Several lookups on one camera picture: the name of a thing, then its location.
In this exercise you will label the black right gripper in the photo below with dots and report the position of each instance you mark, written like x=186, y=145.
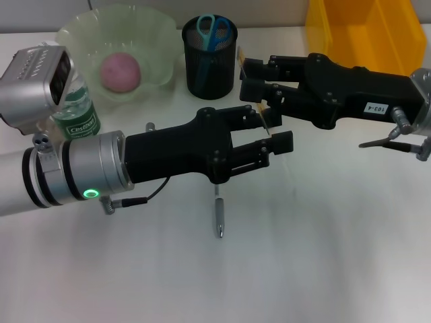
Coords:
x=353, y=94

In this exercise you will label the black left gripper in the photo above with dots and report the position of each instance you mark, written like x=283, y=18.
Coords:
x=175, y=151

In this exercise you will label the blue scissors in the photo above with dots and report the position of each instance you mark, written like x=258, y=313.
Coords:
x=211, y=37

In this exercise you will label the white silver pen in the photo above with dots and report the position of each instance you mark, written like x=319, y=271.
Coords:
x=219, y=215

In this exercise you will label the pink peach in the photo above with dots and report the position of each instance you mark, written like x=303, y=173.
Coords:
x=119, y=72

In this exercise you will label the clear green-label water bottle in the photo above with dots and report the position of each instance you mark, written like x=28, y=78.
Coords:
x=81, y=117

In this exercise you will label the black mesh pen holder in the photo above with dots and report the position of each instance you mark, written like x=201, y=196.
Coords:
x=209, y=70

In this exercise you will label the translucent green fruit plate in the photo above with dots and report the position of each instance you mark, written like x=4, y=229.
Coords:
x=144, y=37

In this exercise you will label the yellow plastic bin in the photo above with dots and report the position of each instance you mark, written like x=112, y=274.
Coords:
x=363, y=33

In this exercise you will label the metal left gripper plug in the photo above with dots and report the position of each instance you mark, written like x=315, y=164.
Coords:
x=150, y=127

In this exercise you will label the silver ribbed left wrist camera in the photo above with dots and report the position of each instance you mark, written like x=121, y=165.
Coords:
x=30, y=91

